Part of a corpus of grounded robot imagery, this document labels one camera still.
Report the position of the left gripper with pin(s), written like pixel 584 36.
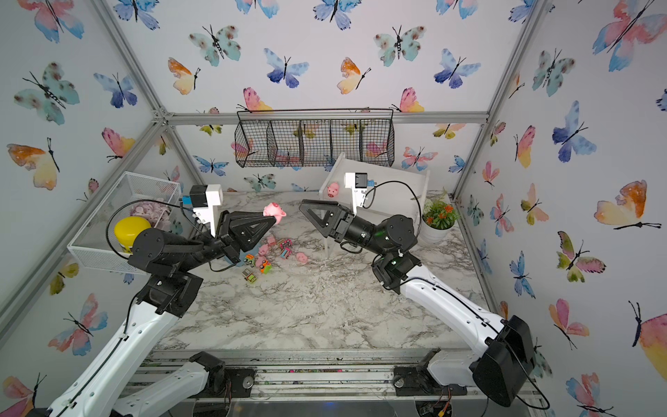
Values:
pixel 236 238

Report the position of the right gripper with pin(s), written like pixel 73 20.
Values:
pixel 340 225

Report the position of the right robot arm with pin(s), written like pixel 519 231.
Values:
pixel 503 348

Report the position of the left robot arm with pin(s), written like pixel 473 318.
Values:
pixel 171 290

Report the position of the orange green toy car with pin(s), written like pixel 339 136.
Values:
pixel 266 267

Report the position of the pink toy car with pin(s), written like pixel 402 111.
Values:
pixel 286 247

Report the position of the white two-tier shelf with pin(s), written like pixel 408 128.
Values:
pixel 403 194

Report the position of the pink round chips pile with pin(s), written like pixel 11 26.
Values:
pixel 154 212

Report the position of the yellow lidded jar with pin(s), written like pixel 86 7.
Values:
pixel 128 229

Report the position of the potted plant with flowers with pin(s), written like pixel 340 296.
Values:
pixel 438 218

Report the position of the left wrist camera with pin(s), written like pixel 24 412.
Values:
pixel 206 203

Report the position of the black wire wall basket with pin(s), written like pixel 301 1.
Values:
pixel 309 138

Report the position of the white mesh wall basket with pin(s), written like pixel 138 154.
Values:
pixel 94 246

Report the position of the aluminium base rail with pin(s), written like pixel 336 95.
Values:
pixel 323 382

